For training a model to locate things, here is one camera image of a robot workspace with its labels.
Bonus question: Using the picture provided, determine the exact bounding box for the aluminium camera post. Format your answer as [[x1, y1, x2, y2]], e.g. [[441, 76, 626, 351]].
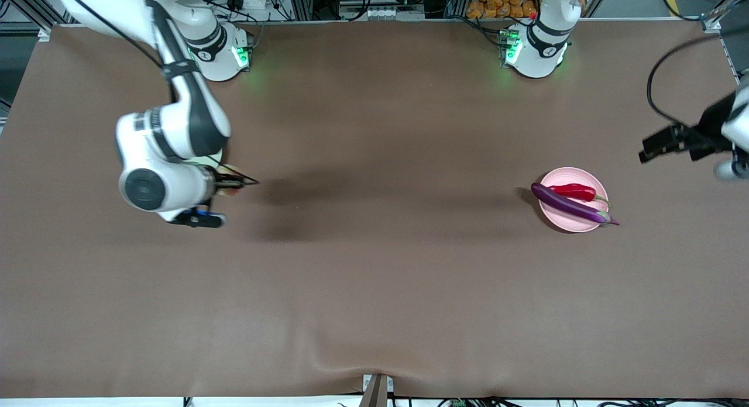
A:
[[358, 374, 394, 407]]

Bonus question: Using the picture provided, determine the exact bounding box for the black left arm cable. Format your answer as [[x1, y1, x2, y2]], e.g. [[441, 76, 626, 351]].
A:
[[646, 35, 727, 128]]

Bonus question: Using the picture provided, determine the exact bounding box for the bag of orange items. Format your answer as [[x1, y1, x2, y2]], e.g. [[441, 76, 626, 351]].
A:
[[466, 0, 539, 19]]

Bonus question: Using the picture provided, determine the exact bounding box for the pink round plate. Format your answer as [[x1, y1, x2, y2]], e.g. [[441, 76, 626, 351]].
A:
[[538, 167, 610, 233]]

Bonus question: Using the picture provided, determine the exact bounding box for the brown table mat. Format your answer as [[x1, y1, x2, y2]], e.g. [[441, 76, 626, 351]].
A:
[[0, 19, 749, 399]]

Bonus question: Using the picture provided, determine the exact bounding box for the grey electronics box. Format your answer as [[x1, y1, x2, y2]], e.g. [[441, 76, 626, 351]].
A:
[[338, 0, 427, 20]]

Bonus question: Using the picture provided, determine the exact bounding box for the red chili pepper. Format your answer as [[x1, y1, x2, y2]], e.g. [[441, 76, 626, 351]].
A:
[[548, 184, 610, 208]]

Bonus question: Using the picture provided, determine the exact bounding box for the purple eggplant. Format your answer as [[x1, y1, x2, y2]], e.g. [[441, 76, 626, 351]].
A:
[[531, 182, 620, 227]]

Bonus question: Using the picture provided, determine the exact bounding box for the yellow pink peach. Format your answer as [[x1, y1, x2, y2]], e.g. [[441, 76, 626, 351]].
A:
[[218, 164, 242, 196]]

